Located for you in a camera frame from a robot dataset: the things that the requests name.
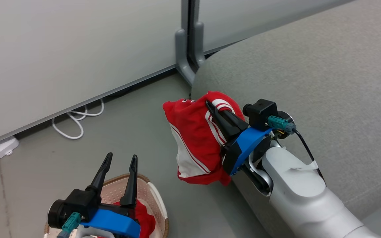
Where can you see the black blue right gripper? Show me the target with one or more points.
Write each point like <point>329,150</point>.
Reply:
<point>246,142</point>

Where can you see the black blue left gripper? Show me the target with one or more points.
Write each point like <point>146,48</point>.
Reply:
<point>114,221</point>

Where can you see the red white striped garment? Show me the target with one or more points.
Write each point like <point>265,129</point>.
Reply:
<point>193,142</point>

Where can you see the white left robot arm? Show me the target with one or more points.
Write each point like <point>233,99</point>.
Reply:
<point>93,233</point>

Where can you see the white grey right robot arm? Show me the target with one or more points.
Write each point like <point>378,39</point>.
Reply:
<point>296,195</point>

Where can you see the white wicker-rimmed laundry basket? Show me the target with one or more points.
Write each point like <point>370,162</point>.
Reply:
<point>152,201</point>

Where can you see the plain red garment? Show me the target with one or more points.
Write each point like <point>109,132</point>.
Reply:
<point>146,219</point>

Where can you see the grey fabric sofa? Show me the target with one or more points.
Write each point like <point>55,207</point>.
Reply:
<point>309,72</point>

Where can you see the white power adapter box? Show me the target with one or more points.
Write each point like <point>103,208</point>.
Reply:
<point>2,147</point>

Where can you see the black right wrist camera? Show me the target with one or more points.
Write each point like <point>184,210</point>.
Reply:
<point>261,112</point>

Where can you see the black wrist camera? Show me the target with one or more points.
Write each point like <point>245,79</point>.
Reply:
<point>69,206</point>
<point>261,112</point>

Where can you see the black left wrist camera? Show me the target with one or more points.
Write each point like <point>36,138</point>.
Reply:
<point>69,206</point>

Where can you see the teal right camera connector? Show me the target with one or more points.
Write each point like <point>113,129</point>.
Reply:
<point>279,123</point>

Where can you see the teal camera connector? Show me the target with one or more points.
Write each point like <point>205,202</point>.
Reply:
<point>69,224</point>
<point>279,123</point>

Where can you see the teal left camera connector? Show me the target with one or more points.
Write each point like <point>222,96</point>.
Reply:
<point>69,224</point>

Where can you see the grey partition foot bracket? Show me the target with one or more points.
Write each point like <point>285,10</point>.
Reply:
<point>185,62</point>

